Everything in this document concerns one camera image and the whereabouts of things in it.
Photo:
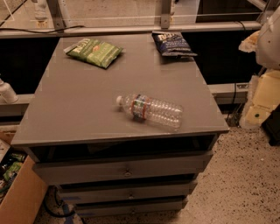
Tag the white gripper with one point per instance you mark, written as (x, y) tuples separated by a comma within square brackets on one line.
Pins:
[(269, 44)]

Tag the green jalapeno chip bag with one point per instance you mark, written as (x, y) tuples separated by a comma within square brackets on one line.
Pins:
[(94, 51)]

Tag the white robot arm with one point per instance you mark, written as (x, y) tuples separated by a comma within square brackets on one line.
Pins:
[(265, 43)]

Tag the dark blue chip bag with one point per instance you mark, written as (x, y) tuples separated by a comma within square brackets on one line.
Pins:
[(172, 45)]

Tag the clear plastic water bottle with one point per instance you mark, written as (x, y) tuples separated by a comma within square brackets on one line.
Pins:
[(145, 108)]

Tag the top grey drawer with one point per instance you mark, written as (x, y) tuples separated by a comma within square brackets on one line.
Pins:
[(116, 168)]

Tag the grey drawer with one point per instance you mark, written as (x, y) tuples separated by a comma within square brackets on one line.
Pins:
[(128, 192), (137, 206), (116, 168)]

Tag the bottom grey drawer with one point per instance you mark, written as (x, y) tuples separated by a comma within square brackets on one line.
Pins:
[(137, 206)]

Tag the grey drawer cabinet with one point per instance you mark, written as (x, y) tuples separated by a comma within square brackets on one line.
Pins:
[(73, 115)]

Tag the middle grey drawer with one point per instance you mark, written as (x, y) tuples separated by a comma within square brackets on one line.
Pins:
[(128, 192)]

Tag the white pipe at left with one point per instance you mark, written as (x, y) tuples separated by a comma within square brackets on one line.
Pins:
[(7, 92)]

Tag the cardboard box with items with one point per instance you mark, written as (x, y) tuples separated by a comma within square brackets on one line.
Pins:
[(22, 202)]

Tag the grey metal frame rail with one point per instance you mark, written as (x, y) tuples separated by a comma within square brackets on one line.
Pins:
[(62, 18)]

